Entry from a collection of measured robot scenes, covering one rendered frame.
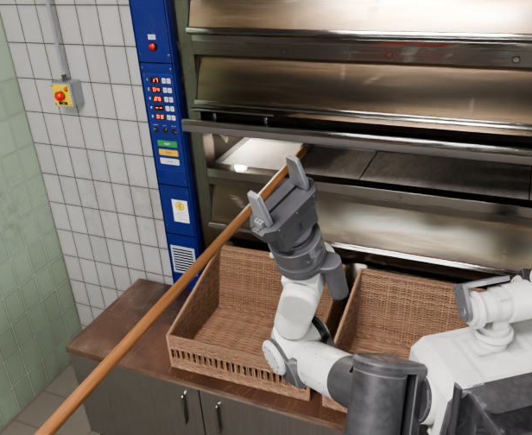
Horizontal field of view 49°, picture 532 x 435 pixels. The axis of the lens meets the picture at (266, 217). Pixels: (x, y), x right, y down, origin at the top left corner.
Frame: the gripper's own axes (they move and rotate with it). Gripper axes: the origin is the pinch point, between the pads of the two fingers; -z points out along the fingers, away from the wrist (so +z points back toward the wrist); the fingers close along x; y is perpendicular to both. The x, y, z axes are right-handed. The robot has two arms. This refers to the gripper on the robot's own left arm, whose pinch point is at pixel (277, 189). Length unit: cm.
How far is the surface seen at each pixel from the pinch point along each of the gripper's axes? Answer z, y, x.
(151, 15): 37, -130, 59
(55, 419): 41, -31, -48
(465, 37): 45, -29, 98
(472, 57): 53, -28, 100
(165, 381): 130, -78, -24
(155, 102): 67, -130, 45
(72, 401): 43, -33, -44
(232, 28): 41, -99, 69
